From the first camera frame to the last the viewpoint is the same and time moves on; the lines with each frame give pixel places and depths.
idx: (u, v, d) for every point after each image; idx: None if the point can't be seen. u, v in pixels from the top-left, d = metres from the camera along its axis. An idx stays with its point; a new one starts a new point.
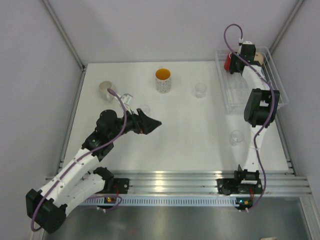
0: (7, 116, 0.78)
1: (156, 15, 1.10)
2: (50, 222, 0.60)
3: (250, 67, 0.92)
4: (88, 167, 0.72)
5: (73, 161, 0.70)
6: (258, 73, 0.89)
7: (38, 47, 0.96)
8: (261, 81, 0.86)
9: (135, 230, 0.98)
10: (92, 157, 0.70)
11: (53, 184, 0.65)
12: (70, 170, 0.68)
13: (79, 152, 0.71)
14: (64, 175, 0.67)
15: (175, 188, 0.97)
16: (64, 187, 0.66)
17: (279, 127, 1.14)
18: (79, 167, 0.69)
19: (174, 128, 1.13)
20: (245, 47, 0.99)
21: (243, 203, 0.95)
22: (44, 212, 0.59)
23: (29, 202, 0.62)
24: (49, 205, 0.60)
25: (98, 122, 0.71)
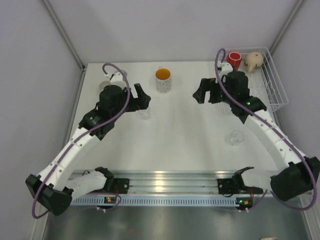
0: (6, 116, 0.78)
1: (156, 15, 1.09)
2: (54, 205, 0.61)
3: (257, 119, 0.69)
4: (87, 147, 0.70)
5: (70, 142, 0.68)
6: (275, 128, 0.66)
7: (38, 47, 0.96)
8: (287, 145, 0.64)
9: (135, 230, 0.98)
10: (90, 137, 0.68)
11: (52, 169, 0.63)
12: (69, 152, 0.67)
13: (77, 132, 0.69)
14: (62, 158, 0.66)
15: (175, 188, 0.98)
16: (63, 171, 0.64)
17: (279, 126, 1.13)
18: (77, 148, 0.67)
19: (175, 128, 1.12)
20: (236, 84, 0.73)
21: (243, 203, 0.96)
22: (45, 197, 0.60)
23: (30, 187, 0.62)
24: (50, 190, 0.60)
25: (101, 95, 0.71)
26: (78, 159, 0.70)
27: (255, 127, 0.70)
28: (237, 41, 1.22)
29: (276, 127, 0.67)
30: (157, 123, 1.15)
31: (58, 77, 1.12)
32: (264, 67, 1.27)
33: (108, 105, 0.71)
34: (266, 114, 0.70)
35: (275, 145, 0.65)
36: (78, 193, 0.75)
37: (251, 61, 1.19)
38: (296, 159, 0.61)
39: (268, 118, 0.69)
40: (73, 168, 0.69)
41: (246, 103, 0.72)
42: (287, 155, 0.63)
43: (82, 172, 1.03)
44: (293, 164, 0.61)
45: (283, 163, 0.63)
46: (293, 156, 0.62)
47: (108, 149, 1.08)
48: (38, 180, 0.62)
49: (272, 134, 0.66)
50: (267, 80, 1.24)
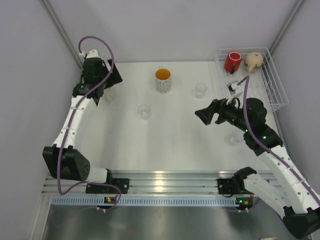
0: (6, 115, 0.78)
1: (156, 15, 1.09)
2: (77, 165, 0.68)
3: (274, 157, 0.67)
4: (88, 111, 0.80)
5: (72, 109, 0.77)
6: (292, 169, 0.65)
7: (38, 47, 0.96)
8: (305, 188, 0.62)
9: (135, 230, 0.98)
10: (89, 100, 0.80)
11: (65, 134, 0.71)
12: (74, 118, 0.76)
13: (73, 102, 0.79)
14: (70, 123, 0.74)
15: (175, 188, 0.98)
16: (76, 133, 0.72)
17: (279, 126, 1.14)
18: (81, 112, 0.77)
19: (175, 129, 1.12)
20: (255, 115, 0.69)
21: (242, 202, 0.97)
22: (68, 158, 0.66)
23: (50, 158, 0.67)
24: (70, 150, 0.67)
25: (86, 66, 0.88)
26: (84, 124, 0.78)
27: (270, 165, 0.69)
28: (237, 41, 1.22)
29: (293, 168, 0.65)
30: (157, 123, 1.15)
31: (58, 78, 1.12)
32: (264, 67, 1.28)
33: (94, 73, 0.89)
34: (282, 151, 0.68)
35: (292, 187, 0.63)
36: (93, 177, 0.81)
37: (251, 61, 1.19)
38: (314, 204, 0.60)
39: (285, 156, 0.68)
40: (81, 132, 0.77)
41: (261, 137, 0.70)
42: (305, 199, 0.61)
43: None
44: (312, 211, 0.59)
45: (300, 207, 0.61)
46: (311, 201, 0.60)
47: (108, 149, 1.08)
48: (55, 149, 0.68)
49: (289, 175, 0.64)
50: (267, 80, 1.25)
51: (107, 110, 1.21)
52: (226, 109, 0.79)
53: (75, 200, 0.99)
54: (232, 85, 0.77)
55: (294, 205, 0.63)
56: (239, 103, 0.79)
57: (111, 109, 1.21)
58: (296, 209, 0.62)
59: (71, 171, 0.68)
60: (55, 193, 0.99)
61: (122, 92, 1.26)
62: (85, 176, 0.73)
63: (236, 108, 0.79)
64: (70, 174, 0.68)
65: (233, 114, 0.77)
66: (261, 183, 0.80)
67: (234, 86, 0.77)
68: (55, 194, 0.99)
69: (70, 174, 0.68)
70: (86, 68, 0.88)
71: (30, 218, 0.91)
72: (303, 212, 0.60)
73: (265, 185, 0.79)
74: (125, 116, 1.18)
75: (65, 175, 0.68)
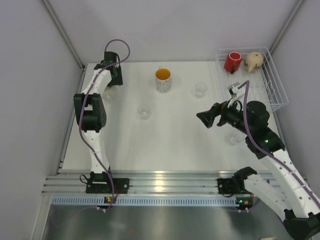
0: (6, 116, 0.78)
1: (156, 15, 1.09)
2: (100, 111, 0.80)
3: (276, 161, 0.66)
4: (107, 79, 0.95)
5: (95, 74, 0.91)
6: (294, 173, 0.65)
7: (38, 47, 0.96)
8: (306, 193, 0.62)
9: (135, 230, 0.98)
10: (108, 72, 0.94)
11: (91, 87, 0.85)
12: (98, 78, 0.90)
13: (96, 69, 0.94)
14: (95, 81, 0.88)
15: (175, 188, 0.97)
16: (99, 88, 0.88)
17: (279, 125, 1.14)
18: (102, 76, 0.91)
19: (175, 129, 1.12)
20: (258, 119, 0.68)
21: (242, 203, 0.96)
22: (95, 101, 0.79)
23: (78, 100, 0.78)
24: (96, 95, 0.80)
25: (105, 53, 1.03)
26: (102, 85, 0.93)
27: (272, 168, 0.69)
28: (237, 41, 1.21)
29: (295, 172, 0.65)
30: (157, 123, 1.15)
31: (58, 78, 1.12)
32: (264, 67, 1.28)
33: (111, 58, 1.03)
34: (284, 155, 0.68)
35: (294, 192, 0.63)
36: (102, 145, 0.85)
37: (251, 61, 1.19)
38: (316, 209, 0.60)
39: (287, 160, 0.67)
40: (101, 91, 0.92)
41: (263, 140, 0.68)
42: (307, 204, 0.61)
43: (79, 176, 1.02)
44: (313, 216, 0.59)
45: (301, 211, 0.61)
46: (312, 205, 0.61)
47: (108, 148, 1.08)
48: (83, 96, 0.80)
49: (291, 180, 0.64)
50: (267, 79, 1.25)
51: (107, 110, 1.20)
52: (228, 111, 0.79)
53: (75, 200, 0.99)
54: (233, 88, 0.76)
55: (295, 209, 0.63)
56: (240, 105, 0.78)
57: (111, 109, 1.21)
58: (297, 213, 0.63)
59: (92, 116, 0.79)
60: (56, 193, 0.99)
61: (122, 92, 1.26)
62: (103, 124, 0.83)
63: (238, 111, 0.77)
64: (93, 117, 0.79)
65: (235, 117, 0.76)
66: (262, 184, 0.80)
67: (234, 90, 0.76)
68: (55, 194, 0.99)
69: (91, 119, 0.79)
70: (105, 55, 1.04)
71: (30, 218, 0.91)
72: (304, 217, 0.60)
73: (265, 186, 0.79)
74: (125, 116, 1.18)
75: (87, 120, 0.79)
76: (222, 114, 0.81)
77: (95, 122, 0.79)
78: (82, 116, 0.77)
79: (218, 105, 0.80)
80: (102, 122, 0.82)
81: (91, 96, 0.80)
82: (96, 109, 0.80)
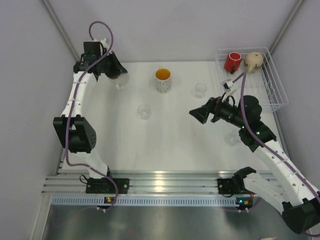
0: (7, 116, 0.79)
1: (156, 15, 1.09)
2: (87, 134, 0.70)
3: (269, 150, 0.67)
4: (90, 86, 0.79)
5: (75, 84, 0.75)
6: (286, 161, 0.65)
7: (38, 47, 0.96)
8: (299, 180, 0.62)
9: (135, 230, 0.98)
10: (90, 74, 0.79)
11: (72, 105, 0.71)
12: (78, 90, 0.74)
13: (76, 76, 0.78)
14: (75, 95, 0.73)
15: (175, 188, 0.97)
16: (82, 104, 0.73)
17: (279, 126, 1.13)
18: (83, 86, 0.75)
19: (175, 129, 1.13)
20: (250, 112, 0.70)
21: (243, 203, 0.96)
22: (78, 126, 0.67)
23: (59, 126, 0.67)
24: (80, 118, 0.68)
25: (86, 46, 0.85)
26: (87, 95, 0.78)
27: (265, 158, 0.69)
28: (237, 41, 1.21)
29: (287, 160, 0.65)
30: (157, 122, 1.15)
31: (58, 78, 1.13)
32: (264, 67, 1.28)
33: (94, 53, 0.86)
34: (275, 144, 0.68)
35: (287, 179, 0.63)
36: (96, 160, 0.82)
37: (251, 61, 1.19)
38: (310, 195, 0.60)
39: (279, 149, 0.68)
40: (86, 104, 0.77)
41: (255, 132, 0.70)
42: (300, 190, 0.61)
43: (79, 176, 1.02)
44: (307, 201, 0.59)
45: (296, 198, 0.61)
46: (306, 192, 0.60)
47: (108, 148, 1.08)
48: (64, 119, 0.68)
49: (284, 168, 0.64)
50: (267, 79, 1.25)
51: (107, 110, 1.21)
52: (222, 106, 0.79)
53: (74, 200, 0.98)
54: (228, 83, 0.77)
55: (291, 198, 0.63)
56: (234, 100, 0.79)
57: (111, 109, 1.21)
58: (293, 201, 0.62)
59: (80, 139, 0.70)
60: (56, 192, 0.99)
61: (122, 92, 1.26)
62: (94, 144, 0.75)
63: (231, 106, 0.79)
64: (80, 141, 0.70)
65: (229, 111, 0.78)
66: (261, 181, 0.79)
67: (230, 83, 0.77)
68: (56, 194, 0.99)
69: (79, 142, 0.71)
70: (85, 47, 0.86)
71: (30, 219, 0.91)
72: (299, 203, 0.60)
73: (264, 183, 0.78)
74: (125, 116, 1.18)
75: (75, 143, 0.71)
76: (215, 109, 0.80)
77: (84, 145, 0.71)
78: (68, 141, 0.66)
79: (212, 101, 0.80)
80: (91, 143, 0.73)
81: (73, 118, 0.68)
82: (81, 133, 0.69)
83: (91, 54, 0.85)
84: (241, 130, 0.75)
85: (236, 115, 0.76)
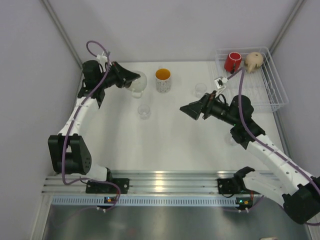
0: (6, 116, 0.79)
1: (156, 15, 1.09)
2: (82, 156, 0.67)
3: (259, 144, 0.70)
4: (91, 109, 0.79)
5: (77, 106, 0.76)
6: (277, 151, 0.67)
7: (38, 47, 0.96)
8: (292, 167, 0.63)
9: (135, 231, 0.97)
10: (93, 100, 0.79)
11: (71, 124, 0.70)
12: (79, 111, 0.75)
13: (78, 100, 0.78)
14: (76, 116, 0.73)
15: (175, 188, 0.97)
16: (81, 123, 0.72)
17: (279, 126, 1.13)
18: (85, 108, 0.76)
19: (175, 129, 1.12)
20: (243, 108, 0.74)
21: (242, 202, 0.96)
22: (74, 145, 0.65)
23: (55, 146, 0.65)
24: (76, 137, 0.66)
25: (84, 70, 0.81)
26: (88, 118, 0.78)
27: (257, 153, 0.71)
28: (236, 41, 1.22)
29: (278, 150, 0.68)
30: (157, 122, 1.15)
31: (58, 78, 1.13)
32: (264, 67, 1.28)
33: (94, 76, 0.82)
34: (265, 138, 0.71)
35: (280, 168, 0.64)
36: (93, 172, 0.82)
37: (251, 60, 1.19)
38: (304, 180, 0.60)
39: (269, 142, 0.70)
40: (85, 126, 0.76)
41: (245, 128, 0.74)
42: (294, 177, 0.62)
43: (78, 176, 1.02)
44: (302, 186, 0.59)
45: (291, 185, 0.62)
46: (300, 177, 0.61)
47: (108, 149, 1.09)
48: (61, 138, 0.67)
49: (276, 158, 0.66)
50: (267, 79, 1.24)
51: (107, 110, 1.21)
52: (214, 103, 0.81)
53: (75, 200, 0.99)
54: (222, 80, 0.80)
55: (287, 187, 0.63)
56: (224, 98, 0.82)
57: (111, 109, 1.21)
58: (290, 190, 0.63)
59: (75, 161, 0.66)
60: (56, 192, 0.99)
61: (122, 92, 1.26)
62: (88, 169, 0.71)
63: (221, 103, 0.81)
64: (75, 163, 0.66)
65: (221, 108, 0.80)
66: (260, 178, 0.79)
67: (224, 81, 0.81)
68: (56, 194, 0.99)
69: (73, 166, 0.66)
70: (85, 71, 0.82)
71: (29, 218, 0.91)
72: (295, 190, 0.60)
73: (263, 179, 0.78)
74: (125, 116, 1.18)
75: (69, 166, 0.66)
76: (207, 105, 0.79)
77: (77, 169, 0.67)
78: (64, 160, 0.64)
79: (206, 97, 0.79)
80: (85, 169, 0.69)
81: (70, 137, 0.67)
82: (77, 154, 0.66)
83: (92, 79, 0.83)
84: (232, 129, 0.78)
85: (228, 112, 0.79)
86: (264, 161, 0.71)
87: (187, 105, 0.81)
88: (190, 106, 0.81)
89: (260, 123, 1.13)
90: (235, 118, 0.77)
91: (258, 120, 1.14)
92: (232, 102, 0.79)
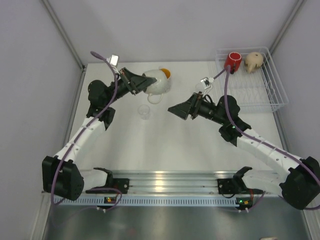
0: (6, 115, 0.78)
1: (156, 15, 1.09)
2: (73, 184, 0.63)
3: (247, 137, 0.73)
4: (96, 132, 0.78)
5: (82, 127, 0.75)
6: (264, 142, 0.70)
7: (38, 47, 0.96)
8: (281, 153, 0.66)
9: (135, 230, 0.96)
10: (100, 122, 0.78)
11: (70, 147, 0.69)
12: (82, 134, 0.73)
13: (85, 120, 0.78)
14: (77, 138, 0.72)
15: (175, 188, 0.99)
16: (80, 148, 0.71)
17: (279, 126, 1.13)
18: (89, 131, 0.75)
19: (175, 129, 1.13)
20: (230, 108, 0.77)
21: (243, 203, 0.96)
22: (66, 172, 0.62)
23: (48, 168, 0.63)
24: (70, 164, 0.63)
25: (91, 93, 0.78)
26: (90, 141, 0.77)
27: (247, 147, 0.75)
28: (236, 42, 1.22)
29: (265, 141, 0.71)
30: (157, 123, 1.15)
31: (58, 78, 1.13)
32: (264, 67, 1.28)
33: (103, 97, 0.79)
34: (252, 132, 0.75)
35: (270, 156, 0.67)
36: (91, 182, 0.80)
37: (251, 61, 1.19)
38: (294, 164, 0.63)
39: (256, 134, 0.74)
40: (85, 150, 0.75)
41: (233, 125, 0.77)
42: (284, 162, 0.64)
43: None
44: (292, 170, 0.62)
45: (283, 170, 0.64)
46: (290, 161, 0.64)
47: (108, 149, 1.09)
48: (55, 161, 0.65)
49: (264, 148, 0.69)
50: (267, 79, 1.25)
51: None
52: (202, 104, 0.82)
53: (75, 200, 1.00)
54: (209, 80, 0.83)
55: (281, 174, 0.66)
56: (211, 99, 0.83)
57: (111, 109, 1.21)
58: (283, 175, 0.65)
59: (66, 187, 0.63)
60: None
61: None
62: (77, 196, 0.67)
63: (209, 103, 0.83)
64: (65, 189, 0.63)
65: (208, 108, 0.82)
66: (257, 175, 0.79)
67: (211, 80, 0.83)
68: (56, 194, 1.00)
69: (62, 190, 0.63)
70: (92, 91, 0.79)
71: (29, 218, 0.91)
72: (287, 174, 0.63)
73: (260, 175, 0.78)
74: (125, 116, 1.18)
75: (59, 190, 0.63)
76: (196, 105, 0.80)
77: (65, 195, 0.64)
78: (54, 183, 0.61)
79: (194, 97, 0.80)
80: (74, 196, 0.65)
81: (64, 162, 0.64)
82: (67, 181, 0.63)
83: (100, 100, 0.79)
84: (221, 128, 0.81)
85: (215, 112, 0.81)
86: (256, 155, 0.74)
87: (175, 106, 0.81)
88: (178, 107, 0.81)
89: (260, 123, 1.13)
90: (223, 117, 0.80)
91: (258, 120, 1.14)
92: (219, 102, 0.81)
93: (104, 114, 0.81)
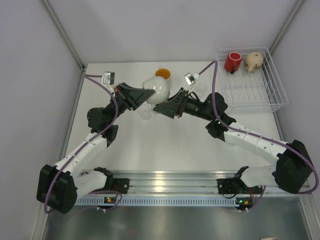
0: (6, 115, 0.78)
1: (156, 16, 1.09)
2: (66, 195, 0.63)
3: (233, 130, 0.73)
4: (98, 147, 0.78)
5: (84, 141, 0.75)
6: (250, 132, 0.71)
7: (38, 47, 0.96)
8: (268, 141, 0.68)
9: (135, 230, 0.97)
10: (102, 138, 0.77)
11: (69, 159, 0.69)
12: (83, 147, 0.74)
13: (89, 135, 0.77)
14: (78, 151, 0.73)
15: (175, 188, 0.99)
16: (79, 162, 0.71)
17: (280, 126, 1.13)
18: (91, 146, 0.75)
19: (174, 129, 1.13)
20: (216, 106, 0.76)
21: (242, 203, 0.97)
22: (62, 182, 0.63)
23: (44, 177, 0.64)
24: (67, 176, 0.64)
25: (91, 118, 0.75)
26: (91, 154, 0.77)
27: (234, 139, 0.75)
28: (236, 42, 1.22)
29: (250, 131, 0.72)
30: (157, 123, 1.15)
31: (58, 78, 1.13)
32: (264, 67, 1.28)
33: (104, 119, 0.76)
34: (238, 124, 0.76)
35: (258, 145, 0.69)
36: (88, 187, 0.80)
37: (251, 61, 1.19)
38: (281, 149, 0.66)
39: (241, 126, 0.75)
40: (84, 162, 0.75)
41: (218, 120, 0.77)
42: (272, 149, 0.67)
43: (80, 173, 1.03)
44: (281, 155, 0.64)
45: (272, 157, 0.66)
46: (277, 147, 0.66)
47: (108, 149, 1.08)
48: (53, 170, 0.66)
49: (251, 138, 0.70)
50: (267, 79, 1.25)
51: None
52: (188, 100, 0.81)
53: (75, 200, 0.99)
54: (195, 76, 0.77)
55: (271, 161, 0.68)
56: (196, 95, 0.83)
57: None
58: (274, 162, 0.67)
59: (59, 197, 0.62)
60: None
61: None
62: (69, 209, 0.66)
63: (194, 99, 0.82)
64: (58, 200, 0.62)
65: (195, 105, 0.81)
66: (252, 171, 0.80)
67: (196, 76, 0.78)
68: None
69: (55, 201, 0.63)
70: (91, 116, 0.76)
71: (29, 218, 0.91)
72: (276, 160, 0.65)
73: (256, 170, 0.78)
74: (125, 116, 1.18)
75: (52, 201, 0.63)
76: (182, 103, 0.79)
77: (57, 207, 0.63)
78: (48, 193, 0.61)
79: (182, 94, 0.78)
80: (66, 208, 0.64)
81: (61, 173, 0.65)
82: (61, 192, 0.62)
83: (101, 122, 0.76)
84: (208, 125, 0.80)
85: (202, 109, 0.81)
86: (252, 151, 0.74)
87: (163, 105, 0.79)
88: (166, 106, 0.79)
89: (260, 123, 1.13)
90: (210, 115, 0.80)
91: (258, 120, 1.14)
92: (207, 100, 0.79)
93: (108, 132, 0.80)
